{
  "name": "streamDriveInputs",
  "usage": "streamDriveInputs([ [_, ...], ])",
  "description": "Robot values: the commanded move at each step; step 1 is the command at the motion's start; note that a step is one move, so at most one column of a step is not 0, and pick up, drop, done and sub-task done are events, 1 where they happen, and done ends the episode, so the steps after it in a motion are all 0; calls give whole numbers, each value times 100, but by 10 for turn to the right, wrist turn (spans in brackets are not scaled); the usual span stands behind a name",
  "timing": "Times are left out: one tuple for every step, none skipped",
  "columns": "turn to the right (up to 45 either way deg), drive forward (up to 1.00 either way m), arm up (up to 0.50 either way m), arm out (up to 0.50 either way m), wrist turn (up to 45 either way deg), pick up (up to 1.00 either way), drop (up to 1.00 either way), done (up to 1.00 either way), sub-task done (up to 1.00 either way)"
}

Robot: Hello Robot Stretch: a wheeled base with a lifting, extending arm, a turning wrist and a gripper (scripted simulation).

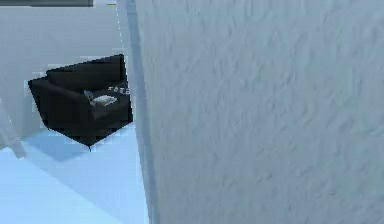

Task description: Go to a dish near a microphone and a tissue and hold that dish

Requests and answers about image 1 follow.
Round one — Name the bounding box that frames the black remote control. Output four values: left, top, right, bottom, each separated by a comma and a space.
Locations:
108, 86, 130, 94

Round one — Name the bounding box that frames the white cloth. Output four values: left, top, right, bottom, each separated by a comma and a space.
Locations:
83, 89, 119, 107

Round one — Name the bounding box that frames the black sofa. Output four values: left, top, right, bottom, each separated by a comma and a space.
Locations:
27, 54, 134, 148

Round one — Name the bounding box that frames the dark framed picture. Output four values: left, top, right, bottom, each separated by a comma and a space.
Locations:
0, 0, 95, 8

